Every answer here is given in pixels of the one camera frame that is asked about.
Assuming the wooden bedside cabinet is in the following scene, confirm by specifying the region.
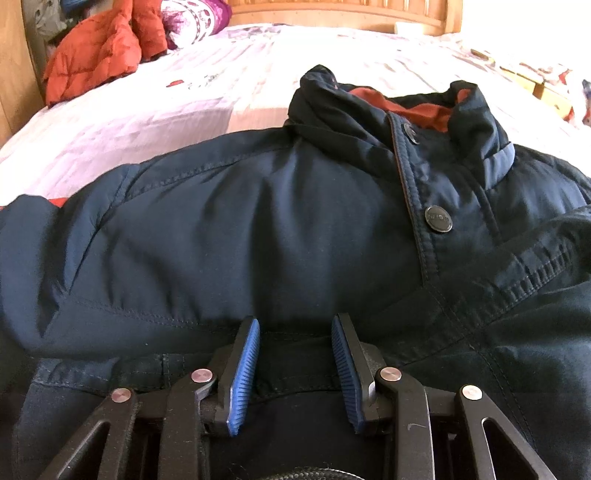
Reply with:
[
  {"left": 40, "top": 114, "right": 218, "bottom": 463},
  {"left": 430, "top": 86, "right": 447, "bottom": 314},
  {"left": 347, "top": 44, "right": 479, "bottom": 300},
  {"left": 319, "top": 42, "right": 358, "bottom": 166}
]
[{"left": 471, "top": 46, "right": 575, "bottom": 121}]

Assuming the wooden headboard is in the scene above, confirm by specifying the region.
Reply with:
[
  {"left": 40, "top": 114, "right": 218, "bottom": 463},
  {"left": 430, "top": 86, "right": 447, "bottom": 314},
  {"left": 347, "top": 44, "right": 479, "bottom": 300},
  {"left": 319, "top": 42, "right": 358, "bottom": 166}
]
[{"left": 226, "top": 0, "right": 451, "bottom": 37}]

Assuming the patchwork bed quilt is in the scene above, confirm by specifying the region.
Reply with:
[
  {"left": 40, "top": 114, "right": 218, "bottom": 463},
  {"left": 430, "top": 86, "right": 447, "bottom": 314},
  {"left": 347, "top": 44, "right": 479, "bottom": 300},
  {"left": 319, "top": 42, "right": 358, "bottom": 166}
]
[{"left": 0, "top": 23, "right": 591, "bottom": 204}]

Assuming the purple floral pillow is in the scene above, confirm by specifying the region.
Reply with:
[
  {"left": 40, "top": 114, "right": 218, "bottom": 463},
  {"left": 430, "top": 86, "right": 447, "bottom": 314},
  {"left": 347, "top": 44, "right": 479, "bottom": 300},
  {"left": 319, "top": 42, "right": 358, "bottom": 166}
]
[{"left": 159, "top": 0, "right": 233, "bottom": 51}]

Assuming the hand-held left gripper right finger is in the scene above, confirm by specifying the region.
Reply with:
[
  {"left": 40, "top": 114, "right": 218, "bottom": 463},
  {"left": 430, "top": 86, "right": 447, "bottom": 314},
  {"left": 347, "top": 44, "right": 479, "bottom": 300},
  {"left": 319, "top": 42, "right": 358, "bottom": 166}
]
[{"left": 331, "top": 313, "right": 557, "bottom": 480}]

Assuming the wooden side panel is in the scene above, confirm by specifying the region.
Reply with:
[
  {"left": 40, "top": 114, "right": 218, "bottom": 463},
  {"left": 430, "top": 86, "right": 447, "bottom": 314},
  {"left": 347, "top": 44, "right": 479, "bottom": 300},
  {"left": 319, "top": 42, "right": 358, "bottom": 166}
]
[{"left": 0, "top": 0, "right": 49, "bottom": 147}]

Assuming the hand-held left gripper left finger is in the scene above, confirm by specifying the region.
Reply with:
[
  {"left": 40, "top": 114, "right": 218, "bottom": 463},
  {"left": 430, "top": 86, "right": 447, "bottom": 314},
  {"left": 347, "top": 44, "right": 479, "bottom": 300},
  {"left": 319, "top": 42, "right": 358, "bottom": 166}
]
[{"left": 46, "top": 315, "right": 262, "bottom": 480}]

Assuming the navy blue jacket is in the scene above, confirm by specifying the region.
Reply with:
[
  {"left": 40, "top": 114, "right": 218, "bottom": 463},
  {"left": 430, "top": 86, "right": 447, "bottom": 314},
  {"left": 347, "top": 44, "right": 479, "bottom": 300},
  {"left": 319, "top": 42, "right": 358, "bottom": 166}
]
[{"left": 0, "top": 65, "right": 591, "bottom": 480}]

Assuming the grey crumpled garment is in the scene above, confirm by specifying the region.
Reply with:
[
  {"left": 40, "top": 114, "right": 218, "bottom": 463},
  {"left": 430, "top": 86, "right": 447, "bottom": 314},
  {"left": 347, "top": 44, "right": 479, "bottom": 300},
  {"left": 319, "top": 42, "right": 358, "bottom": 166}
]
[{"left": 22, "top": 0, "right": 68, "bottom": 44}]

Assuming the orange down jacket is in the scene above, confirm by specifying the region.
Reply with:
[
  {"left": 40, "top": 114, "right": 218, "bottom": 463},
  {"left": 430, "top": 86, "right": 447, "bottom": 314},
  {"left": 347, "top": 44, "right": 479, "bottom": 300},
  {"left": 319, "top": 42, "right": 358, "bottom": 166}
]
[{"left": 44, "top": 0, "right": 169, "bottom": 107}]

